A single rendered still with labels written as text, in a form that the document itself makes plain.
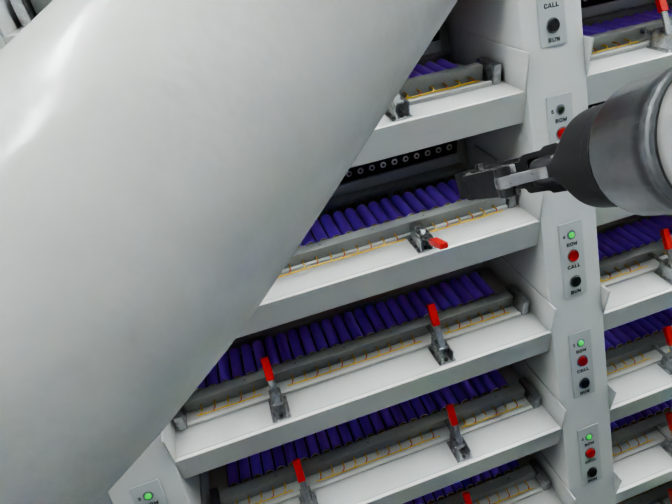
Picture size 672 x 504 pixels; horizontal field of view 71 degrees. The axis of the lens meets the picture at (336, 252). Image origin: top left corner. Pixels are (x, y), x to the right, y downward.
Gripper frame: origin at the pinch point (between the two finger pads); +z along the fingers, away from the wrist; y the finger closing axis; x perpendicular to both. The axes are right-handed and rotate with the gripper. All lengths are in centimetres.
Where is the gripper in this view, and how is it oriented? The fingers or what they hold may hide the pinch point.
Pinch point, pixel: (489, 179)
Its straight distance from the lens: 54.8
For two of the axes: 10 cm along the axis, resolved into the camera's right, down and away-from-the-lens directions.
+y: 9.5, -2.8, 1.5
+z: -1.8, -0.6, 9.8
